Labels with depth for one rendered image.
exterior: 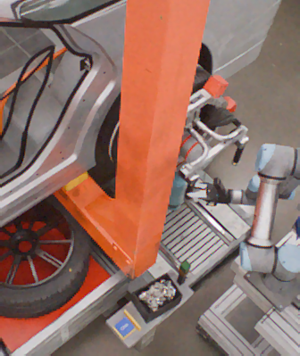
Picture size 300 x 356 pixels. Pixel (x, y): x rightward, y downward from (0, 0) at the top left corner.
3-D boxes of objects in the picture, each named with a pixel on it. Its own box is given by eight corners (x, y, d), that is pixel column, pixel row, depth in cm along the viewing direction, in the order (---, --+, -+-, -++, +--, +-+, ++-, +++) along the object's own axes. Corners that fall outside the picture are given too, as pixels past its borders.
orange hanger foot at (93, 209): (72, 172, 316) (70, 134, 288) (136, 240, 296) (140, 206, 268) (47, 189, 309) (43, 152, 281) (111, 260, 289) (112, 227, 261)
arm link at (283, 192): (325, 147, 233) (292, 183, 279) (298, 143, 233) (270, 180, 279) (324, 174, 229) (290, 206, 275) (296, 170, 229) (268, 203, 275)
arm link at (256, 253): (274, 278, 240) (299, 150, 230) (237, 273, 240) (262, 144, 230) (269, 268, 252) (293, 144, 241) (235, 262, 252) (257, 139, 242)
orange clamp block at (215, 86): (208, 89, 287) (218, 74, 283) (220, 99, 284) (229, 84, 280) (201, 89, 281) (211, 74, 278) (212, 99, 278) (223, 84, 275)
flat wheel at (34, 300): (18, 186, 337) (13, 164, 318) (113, 244, 321) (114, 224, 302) (-63, 276, 303) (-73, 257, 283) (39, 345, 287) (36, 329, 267)
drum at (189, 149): (186, 135, 304) (189, 118, 293) (215, 161, 296) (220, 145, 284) (166, 149, 298) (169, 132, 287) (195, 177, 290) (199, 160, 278)
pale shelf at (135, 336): (170, 270, 299) (170, 268, 296) (193, 294, 292) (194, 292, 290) (105, 323, 280) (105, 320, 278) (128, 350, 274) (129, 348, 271)
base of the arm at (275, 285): (302, 278, 258) (308, 269, 250) (280, 300, 252) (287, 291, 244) (276, 255, 264) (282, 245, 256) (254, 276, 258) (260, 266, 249)
